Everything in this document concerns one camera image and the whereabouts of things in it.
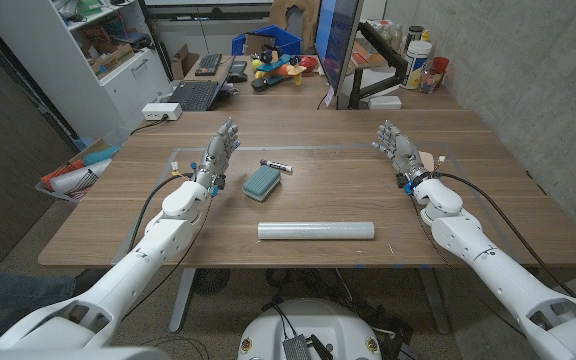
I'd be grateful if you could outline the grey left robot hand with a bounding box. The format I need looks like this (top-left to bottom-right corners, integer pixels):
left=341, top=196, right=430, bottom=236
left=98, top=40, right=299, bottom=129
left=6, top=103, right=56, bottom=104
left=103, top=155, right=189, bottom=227
left=195, top=117, right=242, bottom=189

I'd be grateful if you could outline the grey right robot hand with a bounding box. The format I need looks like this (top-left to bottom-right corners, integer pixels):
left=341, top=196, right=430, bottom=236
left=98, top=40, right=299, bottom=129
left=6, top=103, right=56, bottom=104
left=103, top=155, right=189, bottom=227
left=371, top=119, right=432, bottom=184

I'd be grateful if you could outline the teal soap case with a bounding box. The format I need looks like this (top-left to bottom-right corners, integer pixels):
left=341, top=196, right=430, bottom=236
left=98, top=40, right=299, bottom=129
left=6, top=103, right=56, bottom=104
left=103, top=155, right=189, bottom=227
left=241, top=165, right=283, bottom=203

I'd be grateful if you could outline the white marker with black cap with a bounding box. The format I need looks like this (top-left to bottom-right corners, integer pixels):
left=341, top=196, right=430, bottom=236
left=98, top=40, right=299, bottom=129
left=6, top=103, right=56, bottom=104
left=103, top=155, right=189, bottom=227
left=259, top=158, right=294, bottom=174

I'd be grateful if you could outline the clear plastic wrap roll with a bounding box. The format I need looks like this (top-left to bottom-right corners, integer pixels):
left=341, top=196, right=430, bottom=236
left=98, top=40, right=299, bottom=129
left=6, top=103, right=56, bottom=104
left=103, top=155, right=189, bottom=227
left=257, top=221, right=376, bottom=241

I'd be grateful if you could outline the small white box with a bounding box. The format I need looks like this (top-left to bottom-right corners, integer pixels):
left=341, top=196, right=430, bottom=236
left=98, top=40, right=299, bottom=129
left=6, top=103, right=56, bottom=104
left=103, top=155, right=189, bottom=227
left=367, top=95, right=403, bottom=111

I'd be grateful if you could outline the black laptop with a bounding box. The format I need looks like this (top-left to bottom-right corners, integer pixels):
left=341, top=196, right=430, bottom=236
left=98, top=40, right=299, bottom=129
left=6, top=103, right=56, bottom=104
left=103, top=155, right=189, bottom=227
left=166, top=54, right=237, bottom=112

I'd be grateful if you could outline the white power strip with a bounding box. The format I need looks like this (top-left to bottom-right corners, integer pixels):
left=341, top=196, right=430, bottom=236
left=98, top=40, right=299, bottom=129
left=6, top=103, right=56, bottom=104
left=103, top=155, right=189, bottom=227
left=141, top=102, right=183, bottom=122

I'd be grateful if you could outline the clear glass cup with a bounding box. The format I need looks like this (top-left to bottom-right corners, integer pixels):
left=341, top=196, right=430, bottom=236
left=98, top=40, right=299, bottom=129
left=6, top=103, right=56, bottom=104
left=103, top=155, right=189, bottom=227
left=420, top=68, right=443, bottom=95

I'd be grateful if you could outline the white wipes canister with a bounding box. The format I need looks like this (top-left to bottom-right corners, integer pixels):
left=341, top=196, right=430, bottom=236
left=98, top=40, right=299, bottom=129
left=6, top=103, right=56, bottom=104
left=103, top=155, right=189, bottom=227
left=400, top=40, right=433, bottom=91

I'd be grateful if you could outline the black keyboard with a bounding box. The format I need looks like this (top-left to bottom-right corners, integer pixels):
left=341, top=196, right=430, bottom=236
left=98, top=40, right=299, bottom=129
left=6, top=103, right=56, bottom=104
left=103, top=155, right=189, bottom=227
left=194, top=53, right=223, bottom=77

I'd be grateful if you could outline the small cardboard box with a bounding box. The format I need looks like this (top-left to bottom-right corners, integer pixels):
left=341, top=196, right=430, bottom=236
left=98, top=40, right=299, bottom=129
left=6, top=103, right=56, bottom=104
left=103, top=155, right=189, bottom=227
left=170, top=43, right=200, bottom=80

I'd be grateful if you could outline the colourful toy airplane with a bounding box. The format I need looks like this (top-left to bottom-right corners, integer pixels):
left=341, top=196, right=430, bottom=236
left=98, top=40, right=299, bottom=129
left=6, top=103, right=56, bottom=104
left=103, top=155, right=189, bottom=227
left=250, top=47, right=319, bottom=93

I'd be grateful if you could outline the white shelf cabinet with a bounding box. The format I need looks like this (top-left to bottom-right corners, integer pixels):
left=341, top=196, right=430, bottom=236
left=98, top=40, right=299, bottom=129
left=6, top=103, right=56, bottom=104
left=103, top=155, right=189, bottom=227
left=0, top=0, right=174, bottom=141

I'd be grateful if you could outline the black lid jar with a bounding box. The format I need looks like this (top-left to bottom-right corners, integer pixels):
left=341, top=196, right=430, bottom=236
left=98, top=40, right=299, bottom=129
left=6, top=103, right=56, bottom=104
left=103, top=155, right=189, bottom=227
left=405, top=25, right=425, bottom=51

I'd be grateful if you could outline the teal roll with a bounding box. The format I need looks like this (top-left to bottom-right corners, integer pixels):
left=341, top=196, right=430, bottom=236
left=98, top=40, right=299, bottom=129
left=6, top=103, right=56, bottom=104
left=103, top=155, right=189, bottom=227
left=82, top=145, right=121, bottom=167

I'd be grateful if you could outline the black floor fan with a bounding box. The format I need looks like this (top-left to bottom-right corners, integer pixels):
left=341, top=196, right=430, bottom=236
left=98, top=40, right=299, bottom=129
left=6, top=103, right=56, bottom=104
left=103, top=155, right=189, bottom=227
left=192, top=268, right=232, bottom=296

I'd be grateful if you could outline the computer monitor with blue screen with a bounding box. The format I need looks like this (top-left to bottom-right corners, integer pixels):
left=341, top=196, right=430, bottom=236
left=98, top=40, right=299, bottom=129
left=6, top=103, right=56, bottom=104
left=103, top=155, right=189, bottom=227
left=314, top=0, right=365, bottom=110

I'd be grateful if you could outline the blue plastic bin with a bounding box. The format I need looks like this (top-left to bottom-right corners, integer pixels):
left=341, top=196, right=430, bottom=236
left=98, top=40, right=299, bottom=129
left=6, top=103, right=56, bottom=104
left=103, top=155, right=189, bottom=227
left=231, top=24, right=303, bottom=57

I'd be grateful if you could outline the white roll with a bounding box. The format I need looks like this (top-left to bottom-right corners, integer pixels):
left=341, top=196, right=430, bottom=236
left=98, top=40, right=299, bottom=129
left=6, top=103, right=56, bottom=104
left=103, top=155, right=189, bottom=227
left=49, top=158, right=113, bottom=194

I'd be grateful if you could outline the orange roll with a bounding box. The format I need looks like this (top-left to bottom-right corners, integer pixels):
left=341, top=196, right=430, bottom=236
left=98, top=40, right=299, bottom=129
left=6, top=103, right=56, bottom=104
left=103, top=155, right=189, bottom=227
left=40, top=159, right=87, bottom=186

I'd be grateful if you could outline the floor basket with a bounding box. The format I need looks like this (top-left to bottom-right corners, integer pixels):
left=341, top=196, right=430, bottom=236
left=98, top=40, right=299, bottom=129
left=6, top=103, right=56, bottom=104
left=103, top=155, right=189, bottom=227
left=35, top=144, right=122, bottom=204

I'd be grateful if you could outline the dark shoe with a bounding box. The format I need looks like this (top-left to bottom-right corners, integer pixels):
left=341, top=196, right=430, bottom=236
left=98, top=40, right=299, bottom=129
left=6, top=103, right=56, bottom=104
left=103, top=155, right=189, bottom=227
left=72, top=268, right=109, bottom=296

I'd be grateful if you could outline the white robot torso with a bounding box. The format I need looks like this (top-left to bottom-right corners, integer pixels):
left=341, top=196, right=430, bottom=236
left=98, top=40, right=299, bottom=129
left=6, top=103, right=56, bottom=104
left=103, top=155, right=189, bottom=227
left=237, top=298, right=383, bottom=360

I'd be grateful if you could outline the blue jeans leg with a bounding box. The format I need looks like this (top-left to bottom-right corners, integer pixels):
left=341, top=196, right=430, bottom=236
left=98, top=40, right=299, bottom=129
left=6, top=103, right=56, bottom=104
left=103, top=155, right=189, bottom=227
left=0, top=259, right=77, bottom=346

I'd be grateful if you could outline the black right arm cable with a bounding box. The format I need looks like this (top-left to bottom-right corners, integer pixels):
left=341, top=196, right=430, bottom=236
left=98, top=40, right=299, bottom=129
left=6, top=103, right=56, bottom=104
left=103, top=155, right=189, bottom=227
left=432, top=171, right=576, bottom=300

